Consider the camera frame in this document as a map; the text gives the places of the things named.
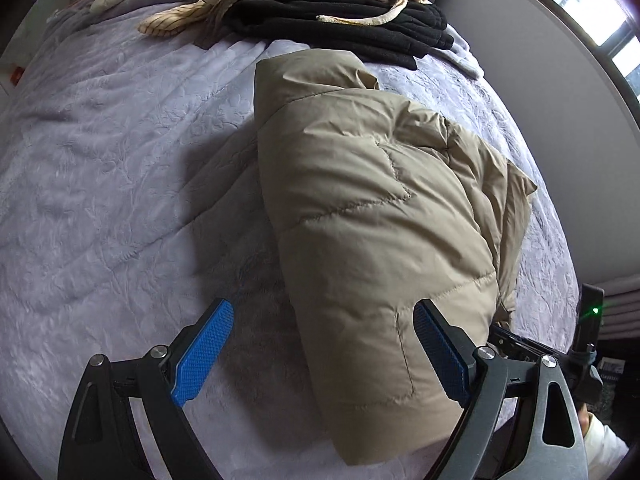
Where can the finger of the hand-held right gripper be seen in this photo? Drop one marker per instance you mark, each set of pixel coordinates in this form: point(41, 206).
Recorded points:
point(512, 344)

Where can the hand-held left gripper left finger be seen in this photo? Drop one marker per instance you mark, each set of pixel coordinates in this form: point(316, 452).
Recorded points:
point(205, 350)

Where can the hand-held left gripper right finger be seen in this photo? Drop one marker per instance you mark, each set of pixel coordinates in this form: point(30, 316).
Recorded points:
point(440, 355)

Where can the beige puffer jacket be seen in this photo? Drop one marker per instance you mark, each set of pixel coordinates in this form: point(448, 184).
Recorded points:
point(375, 220)

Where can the person's right forearm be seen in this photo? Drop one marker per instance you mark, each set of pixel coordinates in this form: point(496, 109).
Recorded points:
point(607, 452)

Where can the black folded clothes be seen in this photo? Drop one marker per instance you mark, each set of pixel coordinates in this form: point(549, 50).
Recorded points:
point(325, 20)

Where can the lavender embossed blanket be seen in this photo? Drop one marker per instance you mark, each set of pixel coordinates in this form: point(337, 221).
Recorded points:
point(100, 185)

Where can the light grey garment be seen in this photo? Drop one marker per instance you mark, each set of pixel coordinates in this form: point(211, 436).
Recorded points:
point(462, 55)

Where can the window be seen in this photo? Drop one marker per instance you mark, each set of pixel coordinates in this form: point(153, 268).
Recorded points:
point(590, 15)

